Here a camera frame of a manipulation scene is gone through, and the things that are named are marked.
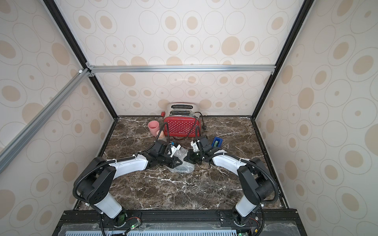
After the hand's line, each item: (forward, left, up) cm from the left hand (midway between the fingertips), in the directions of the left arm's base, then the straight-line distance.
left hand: (185, 163), depth 85 cm
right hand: (+4, -2, 0) cm, 4 cm away
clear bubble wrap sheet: (-2, 0, -2) cm, 3 cm away
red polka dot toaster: (+26, +3, +9) cm, 28 cm away
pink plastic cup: (+28, +23, 0) cm, 36 cm away
